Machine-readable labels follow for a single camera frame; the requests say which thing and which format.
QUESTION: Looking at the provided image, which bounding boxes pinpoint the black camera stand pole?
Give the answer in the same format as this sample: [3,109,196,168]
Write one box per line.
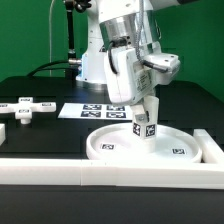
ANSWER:
[63,0,92,65]

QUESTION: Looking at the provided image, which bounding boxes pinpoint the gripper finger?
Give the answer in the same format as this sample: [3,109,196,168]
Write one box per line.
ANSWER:
[135,105,149,123]

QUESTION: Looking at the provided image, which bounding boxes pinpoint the white fence bar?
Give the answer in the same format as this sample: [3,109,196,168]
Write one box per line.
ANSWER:
[193,129,224,165]
[0,158,224,189]

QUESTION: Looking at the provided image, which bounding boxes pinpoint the white marker sheet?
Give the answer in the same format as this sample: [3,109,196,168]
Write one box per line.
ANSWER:
[58,103,132,120]

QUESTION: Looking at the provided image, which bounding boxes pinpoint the white front fence bar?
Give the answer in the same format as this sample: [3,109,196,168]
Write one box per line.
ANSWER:
[0,158,224,189]

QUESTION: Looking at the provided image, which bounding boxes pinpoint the white left fence block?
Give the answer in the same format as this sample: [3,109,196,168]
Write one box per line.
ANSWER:
[0,123,6,146]

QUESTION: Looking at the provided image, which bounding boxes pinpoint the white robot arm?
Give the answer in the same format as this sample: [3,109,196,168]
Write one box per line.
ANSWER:
[77,0,197,124]

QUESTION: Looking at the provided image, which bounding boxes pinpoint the white right fence bar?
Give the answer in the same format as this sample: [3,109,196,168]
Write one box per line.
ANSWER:
[193,129,224,165]

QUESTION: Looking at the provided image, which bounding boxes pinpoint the black cables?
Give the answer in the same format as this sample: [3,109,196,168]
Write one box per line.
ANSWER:
[26,59,82,78]

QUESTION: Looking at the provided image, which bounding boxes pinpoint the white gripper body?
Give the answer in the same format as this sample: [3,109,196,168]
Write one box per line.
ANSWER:
[104,43,154,106]

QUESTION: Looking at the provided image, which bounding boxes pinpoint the grey hanging cable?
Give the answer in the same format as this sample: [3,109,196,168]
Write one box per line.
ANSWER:
[48,0,58,78]

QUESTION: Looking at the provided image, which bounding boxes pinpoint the white round table top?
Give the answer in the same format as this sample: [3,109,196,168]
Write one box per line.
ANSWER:
[86,123,202,163]

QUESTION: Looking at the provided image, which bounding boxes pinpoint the white cross-shaped table base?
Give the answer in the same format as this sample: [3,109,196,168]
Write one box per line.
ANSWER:
[0,97,56,125]

